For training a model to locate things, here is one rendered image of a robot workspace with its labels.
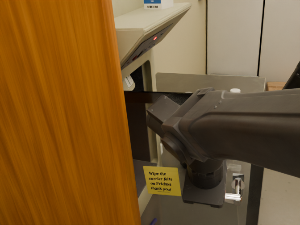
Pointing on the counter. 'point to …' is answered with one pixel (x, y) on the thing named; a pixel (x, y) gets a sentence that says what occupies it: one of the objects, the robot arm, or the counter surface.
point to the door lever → (237, 184)
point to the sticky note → (162, 180)
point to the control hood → (145, 27)
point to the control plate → (145, 46)
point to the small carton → (157, 4)
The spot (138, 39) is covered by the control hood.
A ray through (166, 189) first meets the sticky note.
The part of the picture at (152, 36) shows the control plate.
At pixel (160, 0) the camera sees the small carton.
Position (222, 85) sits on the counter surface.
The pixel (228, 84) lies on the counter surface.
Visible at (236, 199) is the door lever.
